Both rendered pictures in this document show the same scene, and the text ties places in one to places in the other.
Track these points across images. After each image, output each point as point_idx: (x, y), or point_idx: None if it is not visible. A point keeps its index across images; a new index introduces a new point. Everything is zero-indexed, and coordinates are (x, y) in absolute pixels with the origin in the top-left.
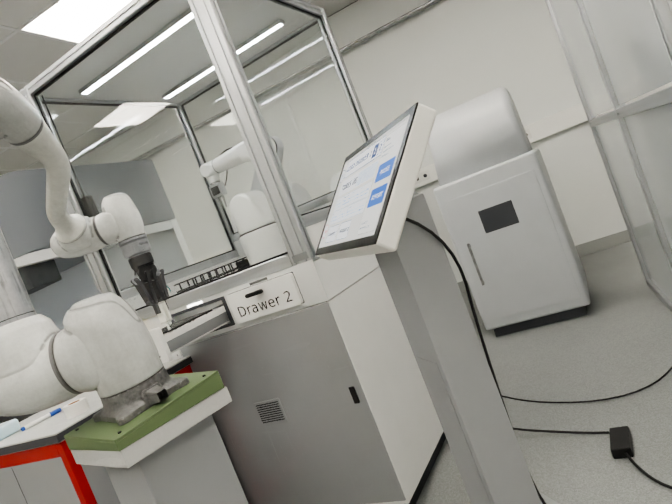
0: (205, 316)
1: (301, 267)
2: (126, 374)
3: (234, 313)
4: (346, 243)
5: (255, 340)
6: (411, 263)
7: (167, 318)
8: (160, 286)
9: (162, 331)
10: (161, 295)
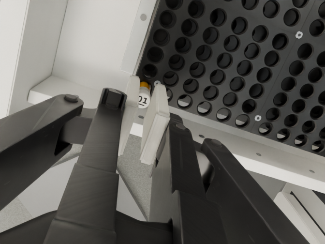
0: (253, 170)
1: None
2: None
3: (290, 213)
4: None
5: (258, 181)
6: None
7: (148, 108)
8: (228, 205)
9: (197, 24)
10: (152, 179)
